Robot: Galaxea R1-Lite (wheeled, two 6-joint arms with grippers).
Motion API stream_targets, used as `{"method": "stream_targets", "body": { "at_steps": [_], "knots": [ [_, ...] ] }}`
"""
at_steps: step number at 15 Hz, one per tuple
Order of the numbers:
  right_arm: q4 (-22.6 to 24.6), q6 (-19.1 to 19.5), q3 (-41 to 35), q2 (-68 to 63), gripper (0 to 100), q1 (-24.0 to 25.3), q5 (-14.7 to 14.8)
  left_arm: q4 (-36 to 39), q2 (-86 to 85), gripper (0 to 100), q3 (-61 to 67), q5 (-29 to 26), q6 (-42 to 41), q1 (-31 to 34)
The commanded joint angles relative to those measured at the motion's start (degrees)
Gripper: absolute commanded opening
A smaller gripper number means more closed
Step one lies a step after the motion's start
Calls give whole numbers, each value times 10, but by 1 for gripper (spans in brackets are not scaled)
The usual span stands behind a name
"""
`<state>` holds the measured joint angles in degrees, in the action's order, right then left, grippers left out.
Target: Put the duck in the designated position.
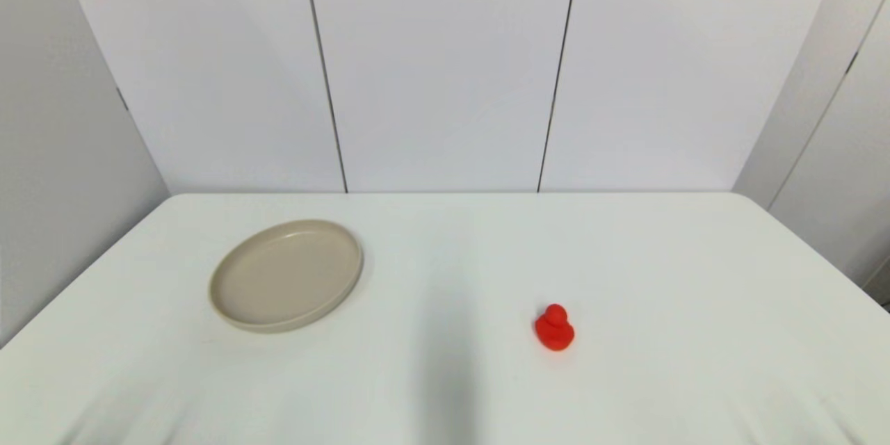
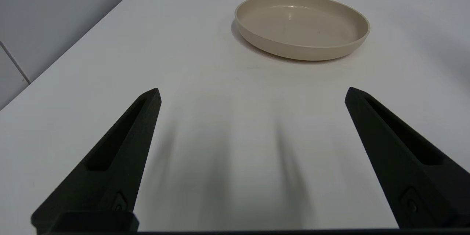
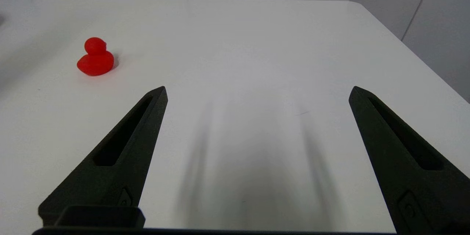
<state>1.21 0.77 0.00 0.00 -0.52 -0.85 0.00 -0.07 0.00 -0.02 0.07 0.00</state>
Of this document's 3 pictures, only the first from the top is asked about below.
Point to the red rubber duck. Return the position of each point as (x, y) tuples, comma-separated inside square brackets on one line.
[(554, 334)]

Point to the beige round plate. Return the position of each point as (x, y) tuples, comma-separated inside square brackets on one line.
[(285, 278)]

